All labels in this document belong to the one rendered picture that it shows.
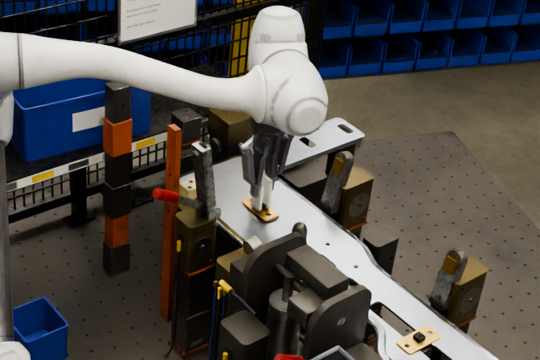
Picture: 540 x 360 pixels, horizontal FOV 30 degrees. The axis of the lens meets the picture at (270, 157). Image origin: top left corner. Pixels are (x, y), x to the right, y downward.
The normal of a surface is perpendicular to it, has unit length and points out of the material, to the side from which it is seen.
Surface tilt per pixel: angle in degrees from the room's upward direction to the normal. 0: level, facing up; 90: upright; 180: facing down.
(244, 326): 0
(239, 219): 0
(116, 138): 90
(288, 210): 0
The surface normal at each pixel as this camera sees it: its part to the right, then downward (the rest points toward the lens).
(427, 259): 0.09, -0.83
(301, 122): 0.38, 0.53
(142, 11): 0.62, 0.47
